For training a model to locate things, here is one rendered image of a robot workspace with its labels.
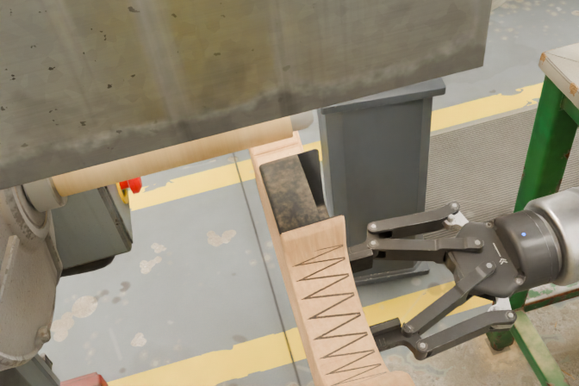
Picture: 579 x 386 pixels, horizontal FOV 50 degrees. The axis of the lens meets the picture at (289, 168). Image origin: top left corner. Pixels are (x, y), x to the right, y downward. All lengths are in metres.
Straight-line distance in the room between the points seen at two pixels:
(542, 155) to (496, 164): 1.02
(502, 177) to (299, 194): 1.79
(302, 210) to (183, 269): 1.60
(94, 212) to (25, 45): 0.57
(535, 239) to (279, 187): 0.29
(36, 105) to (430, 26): 0.16
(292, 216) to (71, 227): 0.46
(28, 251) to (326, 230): 0.22
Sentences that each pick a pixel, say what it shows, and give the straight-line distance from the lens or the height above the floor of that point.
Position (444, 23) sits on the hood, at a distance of 0.28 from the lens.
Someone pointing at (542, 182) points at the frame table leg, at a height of 0.67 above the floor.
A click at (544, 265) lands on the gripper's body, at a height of 1.07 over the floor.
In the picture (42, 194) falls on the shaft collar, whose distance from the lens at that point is 0.48.
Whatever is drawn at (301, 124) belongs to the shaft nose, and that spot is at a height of 1.25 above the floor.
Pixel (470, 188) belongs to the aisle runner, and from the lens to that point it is 2.13.
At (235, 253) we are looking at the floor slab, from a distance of 1.99.
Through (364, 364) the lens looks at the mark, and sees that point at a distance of 0.45.
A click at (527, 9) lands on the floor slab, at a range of 2.99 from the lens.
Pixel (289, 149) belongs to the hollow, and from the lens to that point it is 0.54.
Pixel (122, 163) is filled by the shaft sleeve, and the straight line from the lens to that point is 0.47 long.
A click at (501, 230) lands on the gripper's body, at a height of 1.08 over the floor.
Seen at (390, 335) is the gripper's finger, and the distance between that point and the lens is 0.60.
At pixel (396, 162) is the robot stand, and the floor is 0.48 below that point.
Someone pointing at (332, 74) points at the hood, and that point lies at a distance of 0.27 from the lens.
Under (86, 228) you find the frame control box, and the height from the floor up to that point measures 0.99.
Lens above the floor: 1.57
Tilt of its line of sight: 45 degrees down
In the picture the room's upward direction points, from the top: 9 degrees counter-clockwise
